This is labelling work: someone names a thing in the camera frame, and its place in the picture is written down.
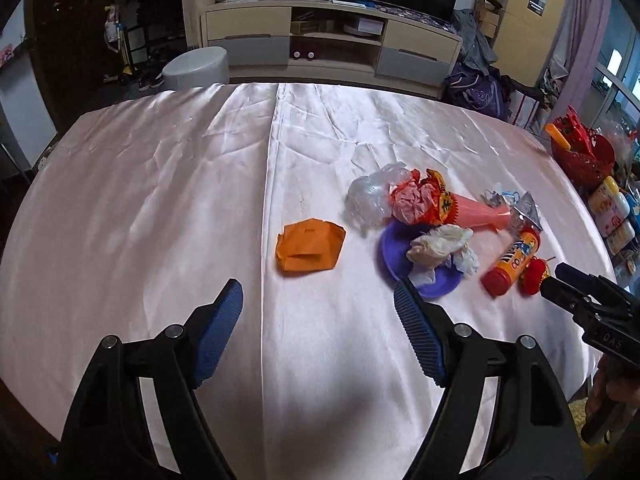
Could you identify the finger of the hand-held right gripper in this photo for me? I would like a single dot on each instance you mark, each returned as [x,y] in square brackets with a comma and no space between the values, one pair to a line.
[562,296]
[585,280]

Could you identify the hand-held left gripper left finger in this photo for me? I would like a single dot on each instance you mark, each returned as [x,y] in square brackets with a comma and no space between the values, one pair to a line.
[220,330]

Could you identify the orange paper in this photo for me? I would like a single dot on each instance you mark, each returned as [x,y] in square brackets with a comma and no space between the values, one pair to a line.
[307,250]

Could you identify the crumpled clear wrapper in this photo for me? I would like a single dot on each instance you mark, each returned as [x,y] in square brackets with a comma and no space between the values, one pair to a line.
[497,196]

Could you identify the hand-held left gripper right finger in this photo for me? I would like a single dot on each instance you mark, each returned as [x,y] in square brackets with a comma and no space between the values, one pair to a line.
[417,330]

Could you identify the white crumpled tissue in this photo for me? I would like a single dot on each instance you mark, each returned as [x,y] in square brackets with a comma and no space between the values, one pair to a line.
[440,242]

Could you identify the pale yellow bottle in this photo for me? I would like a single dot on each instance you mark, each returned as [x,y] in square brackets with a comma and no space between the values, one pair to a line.
[620,237]

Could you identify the orange plastic tube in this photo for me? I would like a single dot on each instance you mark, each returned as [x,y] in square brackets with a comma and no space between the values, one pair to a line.
[557,136]

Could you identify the silver foil wrapper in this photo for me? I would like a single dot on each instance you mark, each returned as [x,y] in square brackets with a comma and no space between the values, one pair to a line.
[526,210]

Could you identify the pink satin tablecloth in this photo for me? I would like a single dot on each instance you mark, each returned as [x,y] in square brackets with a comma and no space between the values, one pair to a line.
[175,210]

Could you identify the purple plastic plate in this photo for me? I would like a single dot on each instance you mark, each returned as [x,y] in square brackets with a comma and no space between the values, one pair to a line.
[392,252]

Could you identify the purple bag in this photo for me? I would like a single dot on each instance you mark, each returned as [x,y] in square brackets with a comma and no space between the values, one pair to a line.
[475,95]

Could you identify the red paper wrapper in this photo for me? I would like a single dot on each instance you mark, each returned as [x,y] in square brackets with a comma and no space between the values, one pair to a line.
[415,200]

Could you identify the grey round stool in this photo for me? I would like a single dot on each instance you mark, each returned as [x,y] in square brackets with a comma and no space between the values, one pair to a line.
[195,67]

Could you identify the beige grey media cabinet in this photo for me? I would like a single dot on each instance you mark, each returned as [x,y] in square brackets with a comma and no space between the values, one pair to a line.
[250,22]

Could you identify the large cardboard box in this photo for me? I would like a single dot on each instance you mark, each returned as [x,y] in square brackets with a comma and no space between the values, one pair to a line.
[530,35]

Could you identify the dark sneakers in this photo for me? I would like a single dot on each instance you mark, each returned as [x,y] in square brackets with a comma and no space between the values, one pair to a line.
[150,81]

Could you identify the orange red tube can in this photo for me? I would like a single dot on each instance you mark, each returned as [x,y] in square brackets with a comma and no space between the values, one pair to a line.
[507,267]

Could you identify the small red ornament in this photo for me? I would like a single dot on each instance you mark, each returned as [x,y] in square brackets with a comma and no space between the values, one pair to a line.
[535,277]

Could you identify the grey jacket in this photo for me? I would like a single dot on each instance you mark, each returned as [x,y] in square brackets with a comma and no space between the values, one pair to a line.
[475,40]

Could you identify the clear plastic bag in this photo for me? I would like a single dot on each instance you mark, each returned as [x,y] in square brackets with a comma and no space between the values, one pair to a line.
[367,200]

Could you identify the white hanging bag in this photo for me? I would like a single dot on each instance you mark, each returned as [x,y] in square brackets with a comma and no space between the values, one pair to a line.
[112,27]

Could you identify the dark wooden door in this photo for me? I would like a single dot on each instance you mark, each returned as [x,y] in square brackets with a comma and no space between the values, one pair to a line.
[70,50]

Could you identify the pink plastic vase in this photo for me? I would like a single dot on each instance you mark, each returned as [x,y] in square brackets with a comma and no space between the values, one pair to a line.
[480,212]

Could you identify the purple curtain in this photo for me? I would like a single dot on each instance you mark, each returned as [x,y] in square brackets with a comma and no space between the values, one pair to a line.
[585,20]

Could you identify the person's right hand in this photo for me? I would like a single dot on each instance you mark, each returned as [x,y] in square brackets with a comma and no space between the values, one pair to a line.
[596,392]

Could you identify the red plastic basket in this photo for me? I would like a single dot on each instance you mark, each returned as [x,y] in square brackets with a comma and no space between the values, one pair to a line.
[585,155]

